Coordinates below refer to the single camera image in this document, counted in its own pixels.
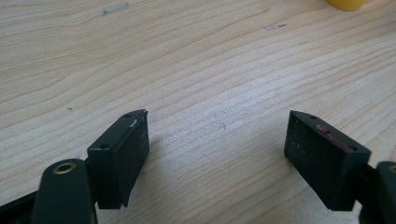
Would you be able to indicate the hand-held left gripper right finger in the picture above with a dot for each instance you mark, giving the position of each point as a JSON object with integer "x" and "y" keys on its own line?
{"x": 323, "y": 165}

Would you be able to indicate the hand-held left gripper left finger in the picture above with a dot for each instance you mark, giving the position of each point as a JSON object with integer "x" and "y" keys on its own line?
{"x": 120, "y": 168}

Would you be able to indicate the yellow round object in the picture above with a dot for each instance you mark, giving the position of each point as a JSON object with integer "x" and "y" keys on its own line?
{"x": 346, "y": 3}

